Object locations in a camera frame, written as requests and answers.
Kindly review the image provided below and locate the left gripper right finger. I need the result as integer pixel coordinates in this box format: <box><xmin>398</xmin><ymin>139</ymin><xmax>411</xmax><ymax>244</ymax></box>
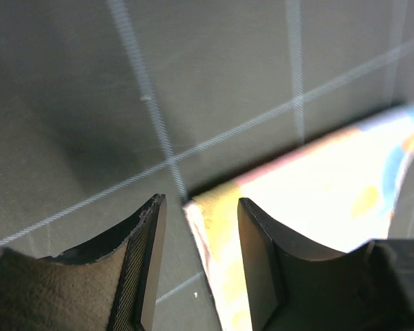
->
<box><xmin>237</xmin><ymin>198</ymin><xmax>414</xmax><ymax>330</ymax></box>

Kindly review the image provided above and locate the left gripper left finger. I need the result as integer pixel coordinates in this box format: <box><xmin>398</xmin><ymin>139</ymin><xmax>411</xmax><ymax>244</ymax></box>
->
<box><xmin>0</xmin><ymin>194</ymin><xmax>166</xmax><ymax>330</ymax></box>

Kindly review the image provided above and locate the orange towel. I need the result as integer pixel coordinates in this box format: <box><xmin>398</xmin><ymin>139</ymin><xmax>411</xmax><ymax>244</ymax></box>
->
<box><xmin>184</xmin><ymin>103</ymin><xmax>414</xmax><ymax>330</ymax></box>

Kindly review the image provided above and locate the black grid mat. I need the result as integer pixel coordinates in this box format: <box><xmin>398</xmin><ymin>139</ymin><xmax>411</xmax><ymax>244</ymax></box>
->
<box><xmin>0</xmin><ymin>1</ymin><xmax>414</xmax><ymax>330</ymax></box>

